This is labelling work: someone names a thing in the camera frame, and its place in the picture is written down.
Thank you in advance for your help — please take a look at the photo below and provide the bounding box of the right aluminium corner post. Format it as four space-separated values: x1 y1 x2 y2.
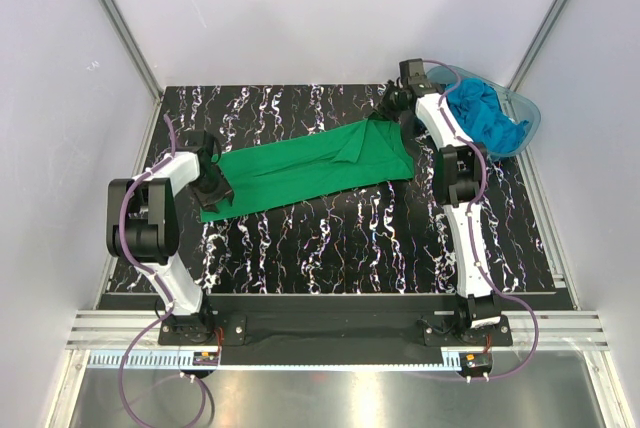
507 0 571 91

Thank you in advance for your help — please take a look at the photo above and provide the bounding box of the blue t shirt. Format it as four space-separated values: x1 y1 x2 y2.
445 78 528 156

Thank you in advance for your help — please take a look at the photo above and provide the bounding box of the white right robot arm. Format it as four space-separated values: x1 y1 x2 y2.
373 58 501 345

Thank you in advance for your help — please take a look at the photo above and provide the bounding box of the left aluminium corner post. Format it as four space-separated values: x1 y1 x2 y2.
98 0 164 100

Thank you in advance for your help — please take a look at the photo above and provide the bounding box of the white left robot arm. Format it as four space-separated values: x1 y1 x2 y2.
106 131 234 345

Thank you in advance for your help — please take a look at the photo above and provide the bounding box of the aluminium corner post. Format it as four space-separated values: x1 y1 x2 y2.
507 0 571 91
98 0 164 100

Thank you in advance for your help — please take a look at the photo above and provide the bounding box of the white slotted cable duct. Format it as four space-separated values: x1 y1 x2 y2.
88 348 492 373

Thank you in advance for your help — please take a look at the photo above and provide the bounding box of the aluminium front frame rail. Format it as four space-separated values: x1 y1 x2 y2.
47 310 639 427

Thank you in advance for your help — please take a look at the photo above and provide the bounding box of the clear blue plastic bin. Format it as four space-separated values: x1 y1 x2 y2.
427 66 541 160

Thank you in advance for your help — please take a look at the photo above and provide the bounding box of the green t shirt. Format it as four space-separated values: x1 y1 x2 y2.
200 119 414 223

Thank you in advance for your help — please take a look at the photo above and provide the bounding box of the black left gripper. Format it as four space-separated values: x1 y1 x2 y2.
189 164 233 214

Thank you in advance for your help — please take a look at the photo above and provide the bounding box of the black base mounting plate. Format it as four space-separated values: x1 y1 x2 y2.
157 292 512 367

